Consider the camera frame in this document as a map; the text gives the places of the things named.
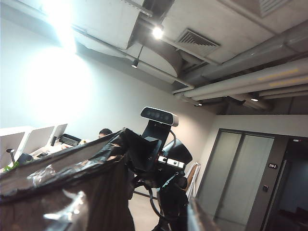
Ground folded white stand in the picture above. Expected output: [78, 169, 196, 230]
[184, 162, 202, 199]

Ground green plant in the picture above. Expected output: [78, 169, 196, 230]
[3, 162, 20, 173]

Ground black garbage bag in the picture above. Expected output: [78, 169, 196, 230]
[0, 127, 218, 231]

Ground black desk lamp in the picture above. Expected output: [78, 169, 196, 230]
[6, 148, 15, 165]

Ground white desk screen panel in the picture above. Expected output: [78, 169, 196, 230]
[0, 130, 26, 167]
[51, 123, 69, 143]
[21, 125, 56, 155]

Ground round ceiling spotlight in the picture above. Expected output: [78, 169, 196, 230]
[152, 25, 165, 40]

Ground crumpled clear plastic wrap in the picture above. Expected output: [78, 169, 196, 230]
[26, 165, 60, 188]

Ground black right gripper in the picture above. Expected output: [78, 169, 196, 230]
[129, 136, 193, 180]

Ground black desktop printer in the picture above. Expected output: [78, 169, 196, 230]
[58, 134, 82, 147]

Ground dark glass door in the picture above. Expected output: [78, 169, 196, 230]
[261, 134, 308, 231]

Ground white ceiling pipes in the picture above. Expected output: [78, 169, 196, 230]
[172, 57, 308, 103]

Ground ceiling air vent grille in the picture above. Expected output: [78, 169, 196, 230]
[257, 0, 291, 18]
[175, 28, 221, 58]

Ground grey double door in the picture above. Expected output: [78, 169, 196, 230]
[196, 128, 275, 220]

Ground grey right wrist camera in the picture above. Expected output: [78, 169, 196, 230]
[140, 106, 180, 128]

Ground person's dark haired head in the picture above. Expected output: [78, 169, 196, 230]
[98, 128, 114, 140]

